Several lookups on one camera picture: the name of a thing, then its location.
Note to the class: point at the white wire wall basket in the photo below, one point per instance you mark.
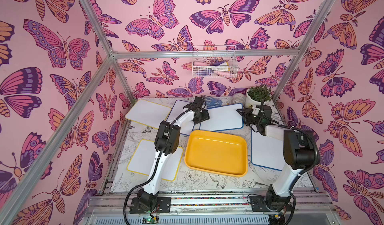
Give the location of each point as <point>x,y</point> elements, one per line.
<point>214,62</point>

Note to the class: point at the blue-framed whiteboard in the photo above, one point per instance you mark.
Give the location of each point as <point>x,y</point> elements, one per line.
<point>223,118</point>
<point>267,152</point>
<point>183,114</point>

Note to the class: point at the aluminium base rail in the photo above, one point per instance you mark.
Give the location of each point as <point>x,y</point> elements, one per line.
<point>214,208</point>

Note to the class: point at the green circuit board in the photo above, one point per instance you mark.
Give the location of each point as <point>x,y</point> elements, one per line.
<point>151,220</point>

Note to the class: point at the yellow plastic storage tray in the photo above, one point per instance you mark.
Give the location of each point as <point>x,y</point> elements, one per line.
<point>217,153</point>

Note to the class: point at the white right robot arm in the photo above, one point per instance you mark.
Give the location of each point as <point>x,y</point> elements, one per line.
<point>289,150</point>

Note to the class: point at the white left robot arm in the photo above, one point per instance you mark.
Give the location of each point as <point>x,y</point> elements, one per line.
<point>166,144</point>

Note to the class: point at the green potted plant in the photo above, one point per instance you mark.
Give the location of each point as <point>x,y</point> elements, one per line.
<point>260,93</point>

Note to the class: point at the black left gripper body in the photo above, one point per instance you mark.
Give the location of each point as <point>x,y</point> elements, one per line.
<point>202,117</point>

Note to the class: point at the white plant pot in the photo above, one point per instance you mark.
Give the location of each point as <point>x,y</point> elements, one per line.
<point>251,102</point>

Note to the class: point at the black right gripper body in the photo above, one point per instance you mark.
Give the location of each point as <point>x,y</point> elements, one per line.
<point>250,117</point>

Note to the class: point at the yellow-framed whiteboard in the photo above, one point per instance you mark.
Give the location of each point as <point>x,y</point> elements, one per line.
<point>144,157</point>
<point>148,113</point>

